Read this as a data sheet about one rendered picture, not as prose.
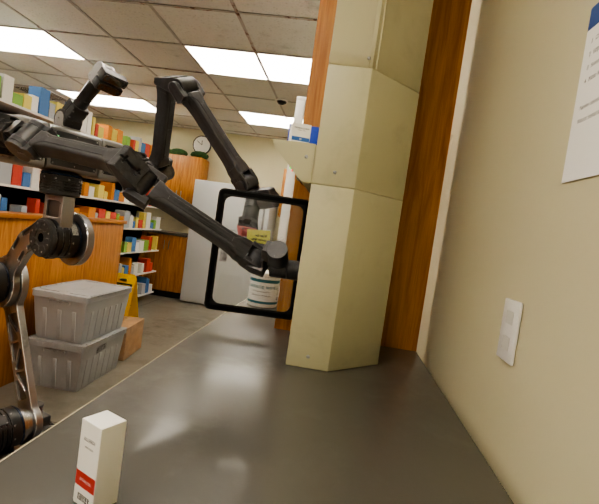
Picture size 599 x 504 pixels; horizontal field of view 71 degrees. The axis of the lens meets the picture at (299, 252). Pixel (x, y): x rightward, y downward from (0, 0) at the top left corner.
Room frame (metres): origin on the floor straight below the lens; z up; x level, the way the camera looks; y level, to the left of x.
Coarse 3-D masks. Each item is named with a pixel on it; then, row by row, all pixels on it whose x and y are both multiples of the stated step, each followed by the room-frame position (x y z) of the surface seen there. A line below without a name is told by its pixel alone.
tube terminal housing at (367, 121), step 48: (336, 96) 1.08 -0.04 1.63; (384, 96) 1.11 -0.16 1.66; (336, 144) 1.08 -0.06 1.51; (384, 144) 1.12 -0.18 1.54; (336, 192) 1.07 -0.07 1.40; (384, 192) 1.14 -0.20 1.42; (336, 240) 1.07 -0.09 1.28; (384, 240) 1.16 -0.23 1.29; (336, 288) 1.07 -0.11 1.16; (384, 288) 1.18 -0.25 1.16; (336, 336) 1.08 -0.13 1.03
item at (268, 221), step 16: (256, 192) 1.38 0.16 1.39; (224, 208) 1.38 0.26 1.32; (240, 208) 1.38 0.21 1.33; (256, 208) 1.38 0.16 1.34; (272, 208) 1.38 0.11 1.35; (288, 208) 1.38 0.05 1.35; (224, 224) 1.38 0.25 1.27; (240, 224) 1.38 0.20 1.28; (256, 224) 1.38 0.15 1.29; (272, 224) 1.38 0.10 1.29; (288, 224) 1.38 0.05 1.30; (256, 240) 1.38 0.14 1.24; (272, 240) 1.38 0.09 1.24; (288, 240) 1.39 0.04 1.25; (288, 256) 1.39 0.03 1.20; (224, 272) 1.38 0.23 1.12; (240, 272) 1.38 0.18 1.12; (224, 288) 1.38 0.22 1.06; (240, 288) 1.38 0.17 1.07; (256, 288) 1.38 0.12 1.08; (272, 288) 1.38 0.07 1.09; (288, 288) 1.39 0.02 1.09; (240, 304) 1.38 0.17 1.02; (256, 304) 1.38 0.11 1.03; (272, 304) 1.38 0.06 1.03; (288, 304) 1.39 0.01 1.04
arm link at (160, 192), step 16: (160, 176) 1.18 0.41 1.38; (128, 192) 1.12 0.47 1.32; (160, 192) 1.15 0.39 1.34; (144, 208) 1.15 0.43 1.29; (160, 208) 1.18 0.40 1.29; (176, 208) 1.16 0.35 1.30; (192, 208) 1.18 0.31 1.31; (192, 224) 1.18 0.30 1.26; (208, 224) 1.18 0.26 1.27; (224, 240) 1.19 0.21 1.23; (240, 240) 1.20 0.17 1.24; (240, 256) 1.19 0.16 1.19; (256, 256) 1.21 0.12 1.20
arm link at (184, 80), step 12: (156, 84) 1.46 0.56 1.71; (180, 84) 1.41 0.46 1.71; (192, 84) 1.45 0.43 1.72; (168, 96) 1.47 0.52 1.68; (156, 108) 1.52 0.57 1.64; (168, 108) 1.51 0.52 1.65; (156, 120) 1.54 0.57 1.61; (168, 120) 1.53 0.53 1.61; (156, 132) 1.56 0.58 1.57; (168, 132) 1.57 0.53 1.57; (156, 144) 1.59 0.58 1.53; (168, 144) 1.60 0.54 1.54; (156, 156) 1.61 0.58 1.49; (168, 156) 1.64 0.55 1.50; (156, 168) 1.62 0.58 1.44
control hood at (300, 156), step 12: (276, 144) 1.09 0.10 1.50; (288, 144) 1.09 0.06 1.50; (300, 144) 1.08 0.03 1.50; (312, 144) 1.08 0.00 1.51; (288, 156) 1.09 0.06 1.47; (300, 156) 1.08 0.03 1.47; (312, 156) 1.08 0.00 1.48; (300, 168) 1.08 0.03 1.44; (312, 168) 1.08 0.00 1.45; (300, 180) 1.09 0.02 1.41
